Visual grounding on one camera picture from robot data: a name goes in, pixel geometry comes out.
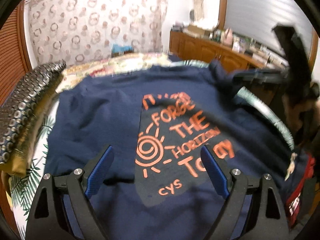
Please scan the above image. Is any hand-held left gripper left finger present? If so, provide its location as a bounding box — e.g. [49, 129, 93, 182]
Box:
[26, 144, 115, 240]

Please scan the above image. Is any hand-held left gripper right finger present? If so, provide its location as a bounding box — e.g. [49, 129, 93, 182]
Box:
[200, 145, 292, 240]

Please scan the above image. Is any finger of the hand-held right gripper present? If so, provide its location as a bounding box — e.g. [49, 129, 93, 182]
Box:
[232, 70, 288, 83]
[272, 24, 313, 83]

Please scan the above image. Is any navy printed t-shirt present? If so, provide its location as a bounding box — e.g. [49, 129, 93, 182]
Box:
[42, 59, 295, 240]

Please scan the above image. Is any grey window shutter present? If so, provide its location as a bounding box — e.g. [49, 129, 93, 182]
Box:
[225, 0, 316, 46]

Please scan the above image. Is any wooden dresser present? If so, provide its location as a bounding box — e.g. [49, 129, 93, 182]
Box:
[169, 29, 288, 105]

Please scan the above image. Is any palm leaf print bed sheet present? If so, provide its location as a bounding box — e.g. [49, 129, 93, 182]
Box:
[10, 85, 295, 240]

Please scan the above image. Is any navy garment with tag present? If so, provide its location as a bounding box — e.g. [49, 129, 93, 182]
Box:
[284, 148, 312, 183]

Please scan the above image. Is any cardboard box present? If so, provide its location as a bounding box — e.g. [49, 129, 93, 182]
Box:
[187, 24, 213, 37]

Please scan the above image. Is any gold folded cloth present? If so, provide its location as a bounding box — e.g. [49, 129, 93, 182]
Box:
[0, 72, 63, 176]

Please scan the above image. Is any red garment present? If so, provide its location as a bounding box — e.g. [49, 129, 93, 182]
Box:
[285, 153, 316, 226]

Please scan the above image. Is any beige lace curtain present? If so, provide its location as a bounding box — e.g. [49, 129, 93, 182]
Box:
[192, 0, 221, 28]

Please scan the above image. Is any dark circle-patterned folded cloth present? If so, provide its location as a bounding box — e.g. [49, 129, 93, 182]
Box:
[0, 60, 67, 165]

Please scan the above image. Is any floral blanket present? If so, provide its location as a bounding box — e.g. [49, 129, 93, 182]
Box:
[60, 52, 210, 93]

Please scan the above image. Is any blue cloth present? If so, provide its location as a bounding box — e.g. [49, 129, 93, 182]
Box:
[111, 44, 133, 57]

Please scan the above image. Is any circle-patterned sheer curtain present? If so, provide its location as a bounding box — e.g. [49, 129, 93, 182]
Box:
[26, 0, 168, 67]

